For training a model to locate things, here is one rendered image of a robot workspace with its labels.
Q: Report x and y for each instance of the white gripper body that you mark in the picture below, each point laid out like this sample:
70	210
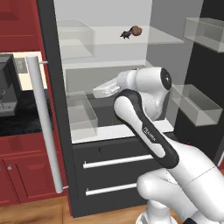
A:
105	89

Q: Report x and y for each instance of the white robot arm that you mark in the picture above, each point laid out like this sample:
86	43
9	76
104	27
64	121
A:
186	172

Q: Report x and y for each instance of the black fridge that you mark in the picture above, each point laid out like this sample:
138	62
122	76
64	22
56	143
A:
116	58

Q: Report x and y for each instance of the clear fridge shelf bin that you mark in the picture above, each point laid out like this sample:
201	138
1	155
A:
81	116
75	39

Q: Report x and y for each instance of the black fridge drawer front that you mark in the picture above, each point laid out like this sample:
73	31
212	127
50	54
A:
116	151
110	201

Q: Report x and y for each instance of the brown fish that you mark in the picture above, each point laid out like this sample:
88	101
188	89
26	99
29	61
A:
135	30

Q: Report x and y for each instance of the glass fridge shelf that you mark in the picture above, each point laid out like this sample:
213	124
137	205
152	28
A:
163	38

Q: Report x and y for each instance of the black fridge door with bins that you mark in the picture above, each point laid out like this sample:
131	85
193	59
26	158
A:
201	70

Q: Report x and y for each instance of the clear door bin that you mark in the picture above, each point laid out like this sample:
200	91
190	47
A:
204	33
195	106

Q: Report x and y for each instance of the black coffee machine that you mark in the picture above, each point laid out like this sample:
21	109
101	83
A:
8	87

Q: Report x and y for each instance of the red base cupboards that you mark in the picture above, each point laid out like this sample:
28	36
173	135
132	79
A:
26	169

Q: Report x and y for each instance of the grey cupboard knob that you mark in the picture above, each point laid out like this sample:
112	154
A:
9	167

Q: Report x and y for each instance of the red wall cupboards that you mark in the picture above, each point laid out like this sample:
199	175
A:
20	26

